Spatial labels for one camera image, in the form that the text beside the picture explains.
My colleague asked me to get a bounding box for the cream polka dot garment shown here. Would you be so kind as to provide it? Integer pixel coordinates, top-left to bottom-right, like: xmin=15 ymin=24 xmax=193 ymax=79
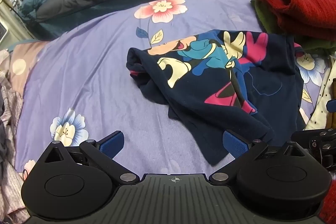
xmin=305 ymin=53 xmax=335 ymax=130

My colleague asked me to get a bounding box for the green folded garment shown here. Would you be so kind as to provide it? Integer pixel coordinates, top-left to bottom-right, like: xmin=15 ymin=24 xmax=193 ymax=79
xmin=251 ymin=0 xmax=335 ymax=54

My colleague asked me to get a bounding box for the navy cartoon print sweatshirt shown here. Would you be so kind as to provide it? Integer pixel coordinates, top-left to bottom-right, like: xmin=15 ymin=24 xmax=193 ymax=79
xmin=126 ymin=30 xmax=305 ymax=165

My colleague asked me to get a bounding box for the red knit sweater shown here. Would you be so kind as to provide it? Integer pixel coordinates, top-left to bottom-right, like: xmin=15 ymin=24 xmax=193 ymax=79
xmin=260 ymin=0 xmax=335 ymax=41

